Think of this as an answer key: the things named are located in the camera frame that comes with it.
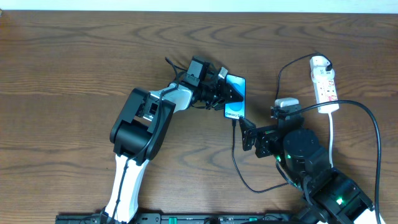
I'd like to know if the black charging cable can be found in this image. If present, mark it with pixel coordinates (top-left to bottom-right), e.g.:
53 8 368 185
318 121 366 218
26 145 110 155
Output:
231 52 333 194

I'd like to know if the blue Galaxy smartphone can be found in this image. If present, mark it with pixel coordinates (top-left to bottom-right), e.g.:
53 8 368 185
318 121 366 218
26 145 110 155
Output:
224 74 246 119

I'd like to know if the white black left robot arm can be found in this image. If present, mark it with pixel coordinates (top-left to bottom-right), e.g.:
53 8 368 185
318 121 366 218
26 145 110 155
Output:
100 57 246 223

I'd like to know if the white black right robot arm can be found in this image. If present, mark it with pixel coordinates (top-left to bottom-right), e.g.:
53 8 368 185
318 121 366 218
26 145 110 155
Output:
239 101 383 223

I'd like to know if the white USB charger adapter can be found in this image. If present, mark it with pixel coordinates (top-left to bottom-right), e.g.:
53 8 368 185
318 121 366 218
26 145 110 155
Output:
310 55 335 83

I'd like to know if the white power strip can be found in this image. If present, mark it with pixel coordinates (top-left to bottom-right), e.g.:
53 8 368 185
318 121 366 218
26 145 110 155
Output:
313 79 340 114

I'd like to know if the white power strip cord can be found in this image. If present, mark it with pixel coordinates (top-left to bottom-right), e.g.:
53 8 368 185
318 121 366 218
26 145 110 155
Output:
327 112 335 169

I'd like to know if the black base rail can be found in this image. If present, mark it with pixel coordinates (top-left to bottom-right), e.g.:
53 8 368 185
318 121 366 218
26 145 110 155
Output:
55 213 295 224

